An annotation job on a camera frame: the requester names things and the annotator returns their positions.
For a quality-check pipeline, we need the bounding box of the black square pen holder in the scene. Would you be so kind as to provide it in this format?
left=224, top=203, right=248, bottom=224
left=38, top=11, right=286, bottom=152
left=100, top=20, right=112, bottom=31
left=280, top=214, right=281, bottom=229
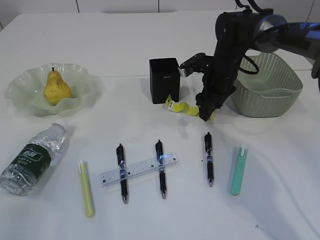
left=149, top=58, right=181, bottom=104

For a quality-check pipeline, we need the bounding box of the clear water bottle green label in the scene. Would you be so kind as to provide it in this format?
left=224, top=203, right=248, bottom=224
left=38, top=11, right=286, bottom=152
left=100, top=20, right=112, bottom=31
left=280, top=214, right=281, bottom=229
left=0, top=119, right=68, bottom=196

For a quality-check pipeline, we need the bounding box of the green wavy glass plate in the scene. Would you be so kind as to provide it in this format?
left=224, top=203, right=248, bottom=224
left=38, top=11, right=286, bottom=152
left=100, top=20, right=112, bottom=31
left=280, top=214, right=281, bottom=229
left=5, top=63, right=94, bottom=117

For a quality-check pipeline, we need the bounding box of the yellow white waste paper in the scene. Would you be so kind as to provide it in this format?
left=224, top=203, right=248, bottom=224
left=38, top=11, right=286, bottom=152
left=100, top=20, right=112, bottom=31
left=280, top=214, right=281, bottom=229
left=164, top=94, right=204, bottom=118

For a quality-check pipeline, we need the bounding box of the yellow pen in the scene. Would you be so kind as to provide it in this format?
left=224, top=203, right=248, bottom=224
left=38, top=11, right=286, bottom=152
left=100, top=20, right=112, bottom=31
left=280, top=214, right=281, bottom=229
left=79, top=161, right=95, bottom=218

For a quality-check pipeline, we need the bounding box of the transparent plastic ruler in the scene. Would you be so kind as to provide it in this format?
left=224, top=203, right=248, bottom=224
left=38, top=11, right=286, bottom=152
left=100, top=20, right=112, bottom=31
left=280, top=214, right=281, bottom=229
left=99, top=153, right=180, bottom=188

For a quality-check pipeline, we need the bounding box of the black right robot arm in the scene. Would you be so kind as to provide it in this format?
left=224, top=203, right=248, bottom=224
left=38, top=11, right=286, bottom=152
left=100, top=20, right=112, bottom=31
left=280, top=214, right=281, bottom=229
left=193, top=0, right=320, bottom=121

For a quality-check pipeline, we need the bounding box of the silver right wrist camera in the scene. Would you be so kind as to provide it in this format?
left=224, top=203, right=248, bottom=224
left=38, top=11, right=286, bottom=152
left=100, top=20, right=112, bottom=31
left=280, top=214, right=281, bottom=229
left=178, top=52, right=214, bottom=78

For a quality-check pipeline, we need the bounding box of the middle black gel pen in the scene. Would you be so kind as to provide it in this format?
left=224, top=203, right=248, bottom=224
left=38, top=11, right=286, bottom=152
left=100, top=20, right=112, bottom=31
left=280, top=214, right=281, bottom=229
left=155, top=139, right=167, bottom=199

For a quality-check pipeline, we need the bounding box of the yellow pear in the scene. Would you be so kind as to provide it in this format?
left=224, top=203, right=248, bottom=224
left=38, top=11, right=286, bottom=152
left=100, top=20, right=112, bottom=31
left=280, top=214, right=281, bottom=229
left=43, top=67, right=72, bottom=105

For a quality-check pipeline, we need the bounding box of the right black gel pen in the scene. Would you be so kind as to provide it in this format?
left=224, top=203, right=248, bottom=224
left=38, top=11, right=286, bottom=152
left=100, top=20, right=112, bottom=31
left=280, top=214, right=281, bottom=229
left=204, top=132, right=214, bottom=187

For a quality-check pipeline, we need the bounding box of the mint green pen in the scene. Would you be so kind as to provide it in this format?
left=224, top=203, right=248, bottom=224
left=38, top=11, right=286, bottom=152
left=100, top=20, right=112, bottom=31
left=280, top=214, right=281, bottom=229
left=230, top=145, right=248, bottom=196

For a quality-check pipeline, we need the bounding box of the green plastic woven basket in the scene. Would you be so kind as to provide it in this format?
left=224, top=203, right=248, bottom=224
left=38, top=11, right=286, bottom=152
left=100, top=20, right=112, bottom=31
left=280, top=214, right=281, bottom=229
left=231, top=52, right=303, bottom=118

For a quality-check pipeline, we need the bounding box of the black gel pen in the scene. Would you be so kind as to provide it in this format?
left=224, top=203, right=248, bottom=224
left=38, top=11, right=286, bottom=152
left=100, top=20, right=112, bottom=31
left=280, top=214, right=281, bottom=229
left=204, top=132, right=214, bottom=187
left=155, top=139, right=167, bottom=199
left=116, top=143, right=128, bottom=204

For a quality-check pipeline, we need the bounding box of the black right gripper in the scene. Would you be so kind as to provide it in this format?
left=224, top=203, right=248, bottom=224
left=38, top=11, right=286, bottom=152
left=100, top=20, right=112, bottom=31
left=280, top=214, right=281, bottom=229
left=196, top=55, right=237, bottom=122

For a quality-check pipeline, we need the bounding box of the left black gel pen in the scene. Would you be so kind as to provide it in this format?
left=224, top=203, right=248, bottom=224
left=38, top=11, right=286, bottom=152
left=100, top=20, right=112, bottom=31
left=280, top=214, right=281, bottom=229
left=116, top=143, right=128, bottom=204

